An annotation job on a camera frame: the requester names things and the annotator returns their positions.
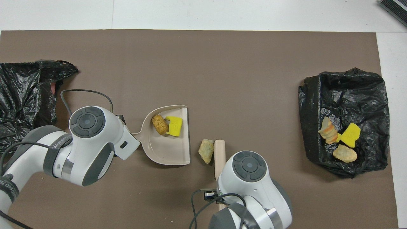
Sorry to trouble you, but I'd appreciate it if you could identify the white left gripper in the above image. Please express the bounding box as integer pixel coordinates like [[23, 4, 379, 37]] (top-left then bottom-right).
[[114, 114, 141, 160]]

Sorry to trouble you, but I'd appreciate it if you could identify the brown peanut shaped toy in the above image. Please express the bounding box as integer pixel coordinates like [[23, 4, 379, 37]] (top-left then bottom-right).
[[151, 114, 169, 135]]

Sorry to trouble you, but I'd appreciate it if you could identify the beige hand brush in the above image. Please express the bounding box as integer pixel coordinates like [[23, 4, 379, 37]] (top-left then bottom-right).
[[214, 139, 227, 211]]

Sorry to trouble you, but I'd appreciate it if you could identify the cream foam chunk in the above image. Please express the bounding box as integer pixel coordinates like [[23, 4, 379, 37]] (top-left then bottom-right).
[[333, 144, 358, 163], [198, 139, 214, 164], [318, 116, 339, 144]]

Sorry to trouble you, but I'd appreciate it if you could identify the yellow sponge piece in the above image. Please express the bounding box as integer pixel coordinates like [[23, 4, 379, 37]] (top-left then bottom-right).
[[336, 123, 361, 148], [165, 116, 183, 137]]

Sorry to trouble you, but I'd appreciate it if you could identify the beige plastic dustpan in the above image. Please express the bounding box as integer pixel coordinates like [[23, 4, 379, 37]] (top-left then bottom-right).
[[132, 105, 191, 166]]

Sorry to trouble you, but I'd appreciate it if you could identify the black trash bag bin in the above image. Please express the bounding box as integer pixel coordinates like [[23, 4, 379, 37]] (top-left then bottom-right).
[[298, 67, 390, 178], [0, 59, 79, 152]]

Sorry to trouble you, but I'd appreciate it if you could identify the brown paper table mat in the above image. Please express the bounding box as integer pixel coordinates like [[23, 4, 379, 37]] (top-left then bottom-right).
[[0, 29, 399, 229]]

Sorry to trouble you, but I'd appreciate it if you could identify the dark ribbed object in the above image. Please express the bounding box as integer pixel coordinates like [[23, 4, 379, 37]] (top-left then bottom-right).
[[379, 0, 407, 27]]

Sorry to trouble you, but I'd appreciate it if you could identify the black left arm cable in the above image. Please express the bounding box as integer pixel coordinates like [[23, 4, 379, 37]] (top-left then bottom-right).
[[0, 89, 114, 229]]

